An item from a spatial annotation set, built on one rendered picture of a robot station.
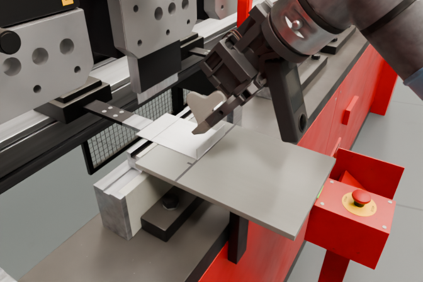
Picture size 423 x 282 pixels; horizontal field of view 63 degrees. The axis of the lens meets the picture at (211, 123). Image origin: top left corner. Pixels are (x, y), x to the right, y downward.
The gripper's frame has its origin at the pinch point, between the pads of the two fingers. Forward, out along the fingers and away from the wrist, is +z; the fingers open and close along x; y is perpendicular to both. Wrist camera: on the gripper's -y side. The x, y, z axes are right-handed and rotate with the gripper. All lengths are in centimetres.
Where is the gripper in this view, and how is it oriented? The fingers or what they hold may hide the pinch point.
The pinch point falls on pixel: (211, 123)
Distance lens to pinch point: 55.3
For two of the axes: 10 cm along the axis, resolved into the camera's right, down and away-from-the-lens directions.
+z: -5.4, 4.6, 7.0
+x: -5.4, 4.6, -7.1
